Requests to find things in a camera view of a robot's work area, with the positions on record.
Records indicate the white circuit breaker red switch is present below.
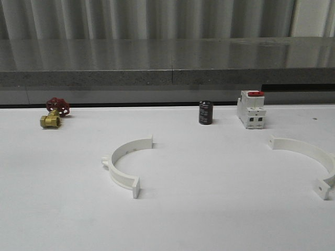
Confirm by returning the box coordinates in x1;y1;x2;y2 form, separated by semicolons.
237;90;266;129

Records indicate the black cylindrical capacitor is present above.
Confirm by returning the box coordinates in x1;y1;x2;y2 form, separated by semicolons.
198;100;213;125

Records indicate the brass valve red handwheel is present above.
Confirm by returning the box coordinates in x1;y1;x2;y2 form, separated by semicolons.
40;97;70;128

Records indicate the white half pipe clamp with tab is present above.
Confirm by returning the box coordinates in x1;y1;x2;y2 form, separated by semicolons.
101;135;153;199

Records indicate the grey stone countertop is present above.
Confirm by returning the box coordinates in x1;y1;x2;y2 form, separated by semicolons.
1;38;334;90

